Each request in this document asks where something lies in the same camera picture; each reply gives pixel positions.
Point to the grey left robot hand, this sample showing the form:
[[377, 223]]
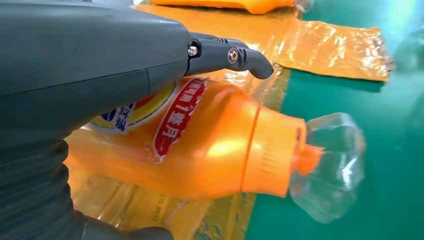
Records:
[[82, 66]]

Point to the yellow taped cardboard sheet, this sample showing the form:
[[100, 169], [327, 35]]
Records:
[[331, 49]]

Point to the green table mat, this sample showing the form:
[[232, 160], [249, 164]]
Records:
[[391, 165]]

